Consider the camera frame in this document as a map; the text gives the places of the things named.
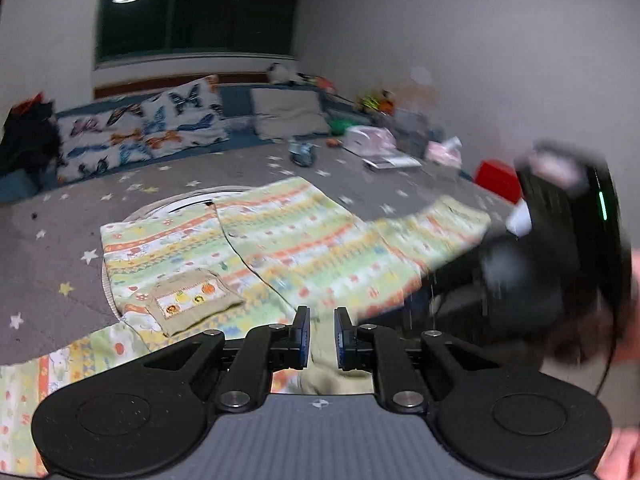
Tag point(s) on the green orange striped pajama top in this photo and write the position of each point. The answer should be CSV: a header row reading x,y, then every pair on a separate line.
x,y
300,245

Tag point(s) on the black and white plush toy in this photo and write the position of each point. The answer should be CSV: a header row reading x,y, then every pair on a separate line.
x,y
281,74

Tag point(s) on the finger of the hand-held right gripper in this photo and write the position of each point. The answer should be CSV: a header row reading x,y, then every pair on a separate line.
x,y
452,280

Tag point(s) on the grey star-print bedsheet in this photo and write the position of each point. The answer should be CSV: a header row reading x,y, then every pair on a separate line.
x,y
60,240

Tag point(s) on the butterfly print pillow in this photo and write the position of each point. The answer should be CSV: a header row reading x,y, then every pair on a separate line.
x,y
102,142
182,115

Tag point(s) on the brown wooden headboard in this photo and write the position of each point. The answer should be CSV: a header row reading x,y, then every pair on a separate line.
x,y
150,85

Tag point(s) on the blue padded bed bumper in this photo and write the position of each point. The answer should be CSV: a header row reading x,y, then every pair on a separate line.
x,y
237,102

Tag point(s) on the plain grey pillow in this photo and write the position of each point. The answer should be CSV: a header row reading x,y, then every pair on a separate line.
x,y
287,112

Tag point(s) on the flat white book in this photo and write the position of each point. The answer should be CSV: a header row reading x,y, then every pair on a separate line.
x,y
391,162

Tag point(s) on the red box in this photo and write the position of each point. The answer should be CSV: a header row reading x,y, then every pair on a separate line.
x,y
496,179

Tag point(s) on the dark clothes pile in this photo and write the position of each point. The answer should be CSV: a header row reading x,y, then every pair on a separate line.
x,y
27,135

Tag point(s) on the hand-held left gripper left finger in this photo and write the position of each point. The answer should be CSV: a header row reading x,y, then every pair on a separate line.
x,y
303,341

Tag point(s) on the green toy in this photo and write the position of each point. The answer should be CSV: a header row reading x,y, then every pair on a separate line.
x,y
338,126

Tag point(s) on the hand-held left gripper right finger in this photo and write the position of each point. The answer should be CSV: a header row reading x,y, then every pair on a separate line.
x,y
340,341

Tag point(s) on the small blue toy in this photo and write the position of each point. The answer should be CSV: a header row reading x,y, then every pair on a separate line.
x,y
302,154

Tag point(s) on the person's right hand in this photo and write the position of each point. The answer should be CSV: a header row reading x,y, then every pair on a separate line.
x,y
624,452

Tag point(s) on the window with dark blind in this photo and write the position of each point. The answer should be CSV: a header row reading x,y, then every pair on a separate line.
x,y
200,10

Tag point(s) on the pink packet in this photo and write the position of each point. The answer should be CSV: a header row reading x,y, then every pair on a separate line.
x,y
444,152

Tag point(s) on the yellow and black toy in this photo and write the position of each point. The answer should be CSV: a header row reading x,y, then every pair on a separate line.
x,y
372,101

